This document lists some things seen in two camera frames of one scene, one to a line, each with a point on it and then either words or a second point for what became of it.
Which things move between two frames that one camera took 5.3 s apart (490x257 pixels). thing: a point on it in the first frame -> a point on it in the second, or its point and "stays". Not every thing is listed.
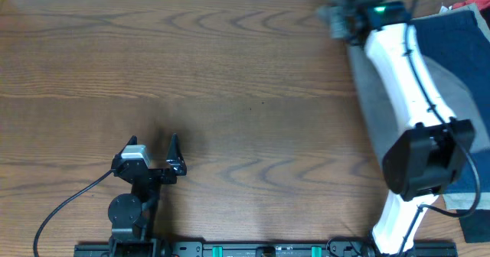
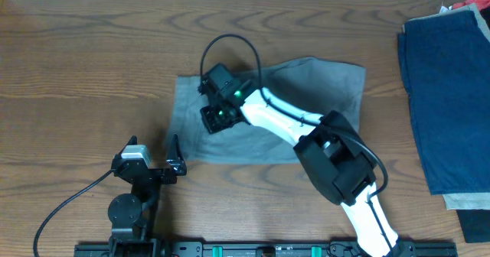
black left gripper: [154, 174] stays
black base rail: [266, 249] stays
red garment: [481, 2] stays
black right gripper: [338, 25] -> [207, 86]
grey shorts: [458, 100] -> [312, 86]
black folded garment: [476, 226] stays
